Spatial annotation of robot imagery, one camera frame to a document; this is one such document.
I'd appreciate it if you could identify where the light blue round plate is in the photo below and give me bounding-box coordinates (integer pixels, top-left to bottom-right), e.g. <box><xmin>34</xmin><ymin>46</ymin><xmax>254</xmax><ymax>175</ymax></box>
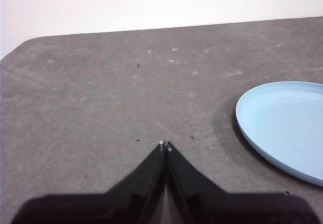
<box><xmin>235</xmin><ymin>81</ymin><xmax>323</xmax><ymax>188</ymax></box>

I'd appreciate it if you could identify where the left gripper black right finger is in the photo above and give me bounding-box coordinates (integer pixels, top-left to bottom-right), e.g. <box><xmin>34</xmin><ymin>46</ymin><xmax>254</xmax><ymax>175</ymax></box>
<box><xmin>166</xmin><ymin>141</ymin><xmax>321</xmax><ymax>224</ymax></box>

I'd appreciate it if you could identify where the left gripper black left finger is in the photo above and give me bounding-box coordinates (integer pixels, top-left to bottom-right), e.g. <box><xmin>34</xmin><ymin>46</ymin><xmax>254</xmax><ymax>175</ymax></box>
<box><xmin>11</xmin><ymin>140</ymin><xmax>167</xmax><ymax>224</ymax></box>

